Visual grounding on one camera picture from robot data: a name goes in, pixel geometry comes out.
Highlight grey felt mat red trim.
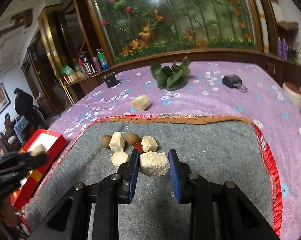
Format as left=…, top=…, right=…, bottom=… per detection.
left=24, top=121, right=273, bottom=239

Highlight red gift box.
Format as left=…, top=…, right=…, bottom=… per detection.
left=13, top=129, right=67, bottom=210

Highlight steel thermos flask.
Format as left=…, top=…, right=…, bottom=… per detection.
left=80, top=51, right=95, bottom=75

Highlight beige spongy block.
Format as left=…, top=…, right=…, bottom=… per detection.
left=140, top=152, right=170, bottom=177

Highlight brown round fruit left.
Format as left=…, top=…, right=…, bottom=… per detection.
left=101, top=134, right=112, bottom=149

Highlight purple water bottle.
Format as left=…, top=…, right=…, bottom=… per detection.
left=92, top=57, right=102, bottom=73

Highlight brown round fruit right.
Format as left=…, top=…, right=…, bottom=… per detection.
left=126, top=133, right=141, bottom=146

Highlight small red fruit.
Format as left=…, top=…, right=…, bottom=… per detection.
left=134, top=141, right=144, bottom=154

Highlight green blue bottle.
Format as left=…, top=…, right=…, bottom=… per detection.
left=96, top=48, right=109, bottom=70

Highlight small black box left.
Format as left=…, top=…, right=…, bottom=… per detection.
left=102, top=72, right=119, bottom=88

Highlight wooden display cabinet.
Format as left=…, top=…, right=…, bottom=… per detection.
left=38, top=4, right=78, bottom=105

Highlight white stool red top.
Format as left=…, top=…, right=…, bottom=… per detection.
left=282, top=82, right=301, bottom=112

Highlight beige block on purple cloth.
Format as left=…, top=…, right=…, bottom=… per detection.
left=131, top=95, right=151, bottom=112

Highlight black device with clip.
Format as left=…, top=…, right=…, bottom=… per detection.
left=222, top=75, right=248, bottom=93

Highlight purple floral tablecloth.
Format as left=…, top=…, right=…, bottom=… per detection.
left=51, top=62, right=301, bottom=239

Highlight brown round fruit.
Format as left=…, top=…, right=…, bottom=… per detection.
left=126, top=133, right=141, bottom=146
left=101, top=134, right=112, bottom=149

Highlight green leafy plant bunch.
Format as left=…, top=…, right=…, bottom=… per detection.
left=150, top=57, right=191, bottom=91

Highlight purple candles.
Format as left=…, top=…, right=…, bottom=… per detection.
left=277, top=37, right=288, bottom=60

